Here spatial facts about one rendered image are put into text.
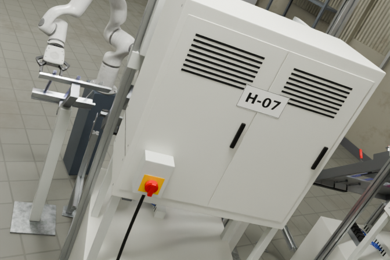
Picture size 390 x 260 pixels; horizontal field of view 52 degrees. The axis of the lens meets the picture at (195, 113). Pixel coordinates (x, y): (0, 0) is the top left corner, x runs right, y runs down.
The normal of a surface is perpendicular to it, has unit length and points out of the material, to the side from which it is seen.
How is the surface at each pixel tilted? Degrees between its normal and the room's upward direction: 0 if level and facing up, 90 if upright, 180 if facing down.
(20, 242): 0
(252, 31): 90
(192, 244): 0
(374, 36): 90
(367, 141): 90
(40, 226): 0
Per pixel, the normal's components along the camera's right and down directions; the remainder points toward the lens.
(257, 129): 0.15, 0.50
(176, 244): 0.37, -0.83
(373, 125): -0.80, -0.06
